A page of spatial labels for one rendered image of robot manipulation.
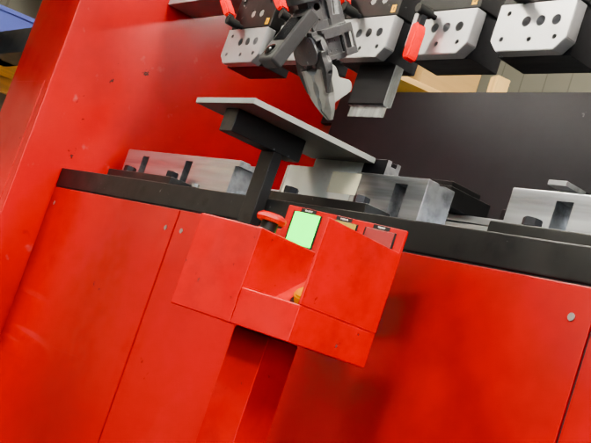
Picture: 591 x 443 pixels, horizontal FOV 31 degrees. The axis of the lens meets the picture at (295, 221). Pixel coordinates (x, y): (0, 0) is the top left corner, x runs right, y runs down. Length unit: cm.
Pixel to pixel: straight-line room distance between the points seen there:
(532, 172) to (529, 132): 10
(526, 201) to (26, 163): 133
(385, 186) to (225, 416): 58
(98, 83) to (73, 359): 71
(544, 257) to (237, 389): 40
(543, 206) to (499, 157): 87
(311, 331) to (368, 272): 11
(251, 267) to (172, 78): 142
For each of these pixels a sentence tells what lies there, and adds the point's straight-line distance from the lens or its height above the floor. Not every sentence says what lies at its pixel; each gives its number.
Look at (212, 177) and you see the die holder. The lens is 216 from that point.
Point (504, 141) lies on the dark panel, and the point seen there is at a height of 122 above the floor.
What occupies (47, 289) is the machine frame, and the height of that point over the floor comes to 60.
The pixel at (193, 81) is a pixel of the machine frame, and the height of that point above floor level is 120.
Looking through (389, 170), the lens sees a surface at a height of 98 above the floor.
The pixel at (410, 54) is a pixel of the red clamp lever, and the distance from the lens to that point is 174.
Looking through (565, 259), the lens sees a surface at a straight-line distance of 127.
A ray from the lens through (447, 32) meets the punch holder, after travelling 175.
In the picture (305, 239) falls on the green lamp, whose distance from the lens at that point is 142.
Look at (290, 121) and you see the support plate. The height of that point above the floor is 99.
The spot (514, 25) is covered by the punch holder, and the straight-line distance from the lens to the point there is 165.
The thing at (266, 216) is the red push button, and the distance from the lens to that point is 134.
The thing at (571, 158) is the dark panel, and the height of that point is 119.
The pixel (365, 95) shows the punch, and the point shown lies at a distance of 190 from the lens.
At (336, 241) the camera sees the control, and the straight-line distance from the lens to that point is 123.
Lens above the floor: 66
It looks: 6 degrees up
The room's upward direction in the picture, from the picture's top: 19 degrees clockwise
